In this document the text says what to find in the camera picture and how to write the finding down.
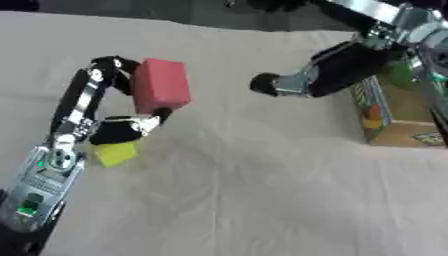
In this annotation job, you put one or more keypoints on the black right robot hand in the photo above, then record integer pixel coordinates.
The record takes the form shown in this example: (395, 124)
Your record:
(344, 70)

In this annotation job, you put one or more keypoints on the green toy fruit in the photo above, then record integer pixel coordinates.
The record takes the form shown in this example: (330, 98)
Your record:
(401, 73)

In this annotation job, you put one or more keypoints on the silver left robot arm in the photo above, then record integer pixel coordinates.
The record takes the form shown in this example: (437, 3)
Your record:
(45, 180)

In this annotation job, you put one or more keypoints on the yellow block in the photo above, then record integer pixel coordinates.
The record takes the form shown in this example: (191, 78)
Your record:
(116, 154)

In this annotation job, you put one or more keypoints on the red rectangular block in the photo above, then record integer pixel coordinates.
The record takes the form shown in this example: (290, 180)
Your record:
(161, 85)

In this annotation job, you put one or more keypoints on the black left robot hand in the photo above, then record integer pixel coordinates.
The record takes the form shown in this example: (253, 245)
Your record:
(77, 100)

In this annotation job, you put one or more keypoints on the tan cardboard box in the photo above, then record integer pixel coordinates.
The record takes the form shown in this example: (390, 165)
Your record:
(396, 113)

